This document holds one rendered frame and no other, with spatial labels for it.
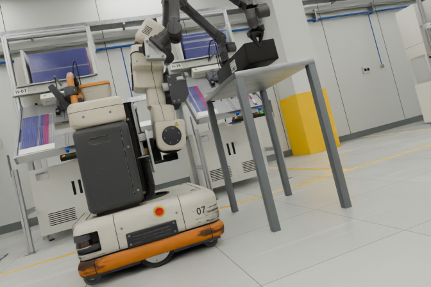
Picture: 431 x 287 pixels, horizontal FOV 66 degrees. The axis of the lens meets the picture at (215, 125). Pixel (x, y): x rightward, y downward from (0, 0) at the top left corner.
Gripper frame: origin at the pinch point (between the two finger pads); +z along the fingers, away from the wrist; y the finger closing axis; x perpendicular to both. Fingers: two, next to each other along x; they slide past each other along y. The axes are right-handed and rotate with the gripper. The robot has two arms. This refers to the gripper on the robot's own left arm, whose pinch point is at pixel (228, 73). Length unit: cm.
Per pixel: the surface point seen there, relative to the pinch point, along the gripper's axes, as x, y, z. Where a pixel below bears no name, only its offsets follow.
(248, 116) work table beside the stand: 19, -63, 35
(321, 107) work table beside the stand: -22, -63, 40
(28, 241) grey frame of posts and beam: 163, 68, 80
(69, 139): 120, 75, 12
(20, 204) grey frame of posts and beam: 163, 68, 52
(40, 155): 142, 68, 20
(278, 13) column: -178, 219, -115
